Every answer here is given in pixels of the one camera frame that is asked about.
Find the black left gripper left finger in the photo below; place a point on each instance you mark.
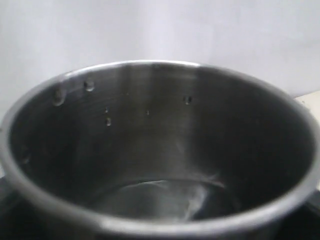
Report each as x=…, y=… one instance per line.
x=16, y=221

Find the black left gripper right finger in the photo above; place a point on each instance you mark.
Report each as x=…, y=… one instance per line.
x=304, y=224

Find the stainless steel cup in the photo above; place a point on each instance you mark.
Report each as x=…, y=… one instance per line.
x=160, y=150

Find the white backdrop curtain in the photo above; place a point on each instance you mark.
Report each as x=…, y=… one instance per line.
x=275, y=40

